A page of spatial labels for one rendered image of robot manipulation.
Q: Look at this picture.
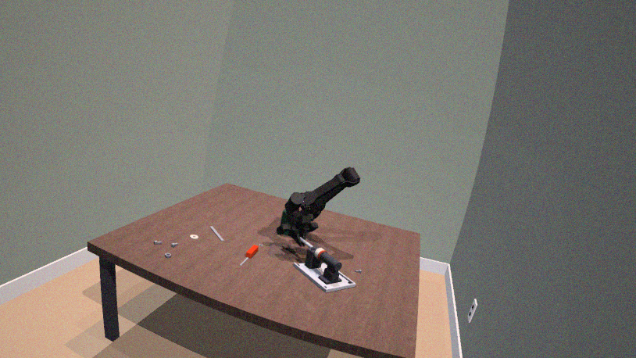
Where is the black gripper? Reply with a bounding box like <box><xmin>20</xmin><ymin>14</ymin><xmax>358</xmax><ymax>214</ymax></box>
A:
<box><xmin>277</xmin><ymin>211</ymin><xmax>318</xmax><ymax>247</ymax></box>

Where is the white and grey cylinder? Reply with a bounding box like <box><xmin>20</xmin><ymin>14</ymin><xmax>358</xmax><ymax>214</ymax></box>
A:
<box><xmin>300</xmin><ymin>237</ymin><xmax>313</xmax><ymax>249</ymax></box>

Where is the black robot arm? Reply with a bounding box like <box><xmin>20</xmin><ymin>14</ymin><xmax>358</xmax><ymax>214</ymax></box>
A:
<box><xmin>284</xmin><ymin>167</ymin><xmax>361</xmax><ymax>226</ymax></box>

